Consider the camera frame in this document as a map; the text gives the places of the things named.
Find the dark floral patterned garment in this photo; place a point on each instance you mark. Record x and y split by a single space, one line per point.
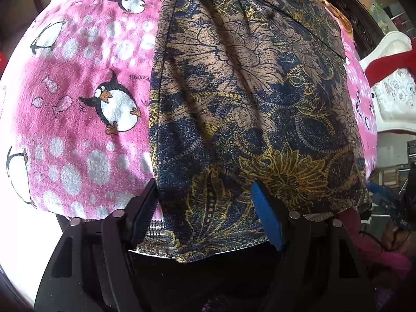
244 91

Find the pink penguin blanket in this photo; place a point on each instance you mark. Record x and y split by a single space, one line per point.
77 93

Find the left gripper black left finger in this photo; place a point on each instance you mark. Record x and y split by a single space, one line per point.
91 268

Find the dark carved wooden headboard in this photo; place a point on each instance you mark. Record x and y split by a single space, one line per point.
366 33

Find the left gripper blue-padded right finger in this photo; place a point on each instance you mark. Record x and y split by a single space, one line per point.
319 269

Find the white chair with red cloth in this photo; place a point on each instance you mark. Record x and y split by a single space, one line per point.
394 96

